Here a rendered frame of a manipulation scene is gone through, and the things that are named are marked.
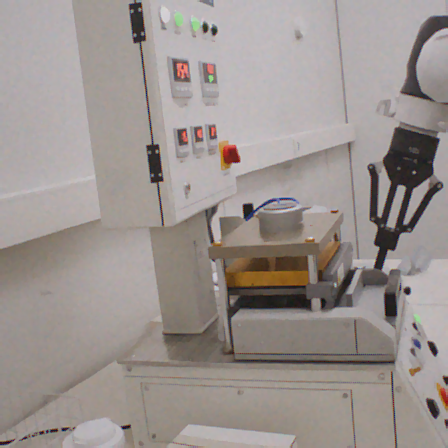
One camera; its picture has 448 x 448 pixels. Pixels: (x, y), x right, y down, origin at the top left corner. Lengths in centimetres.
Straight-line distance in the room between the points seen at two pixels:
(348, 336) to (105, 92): 53
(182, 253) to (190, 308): 10
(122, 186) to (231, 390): 37
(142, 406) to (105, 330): 52
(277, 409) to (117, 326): 71
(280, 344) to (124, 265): 75
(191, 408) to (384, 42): 283
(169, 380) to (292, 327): 23
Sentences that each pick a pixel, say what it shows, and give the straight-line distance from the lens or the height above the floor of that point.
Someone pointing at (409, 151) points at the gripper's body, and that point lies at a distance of 100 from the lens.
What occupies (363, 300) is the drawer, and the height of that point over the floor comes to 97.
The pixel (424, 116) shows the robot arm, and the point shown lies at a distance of 99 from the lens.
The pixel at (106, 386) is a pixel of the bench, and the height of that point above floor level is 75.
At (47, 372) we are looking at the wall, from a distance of 144.
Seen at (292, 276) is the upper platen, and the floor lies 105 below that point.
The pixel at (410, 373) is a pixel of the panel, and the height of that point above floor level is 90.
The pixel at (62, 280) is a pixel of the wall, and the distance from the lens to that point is 145.
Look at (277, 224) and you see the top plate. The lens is 104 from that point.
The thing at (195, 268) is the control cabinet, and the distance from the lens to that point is 111.
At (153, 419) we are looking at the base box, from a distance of 110.
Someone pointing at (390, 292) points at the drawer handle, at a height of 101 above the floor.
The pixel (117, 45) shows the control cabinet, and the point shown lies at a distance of 99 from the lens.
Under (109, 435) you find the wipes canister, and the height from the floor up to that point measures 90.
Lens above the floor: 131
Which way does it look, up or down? 9 degrees down
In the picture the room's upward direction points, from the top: 6 degrees counter-clockwise
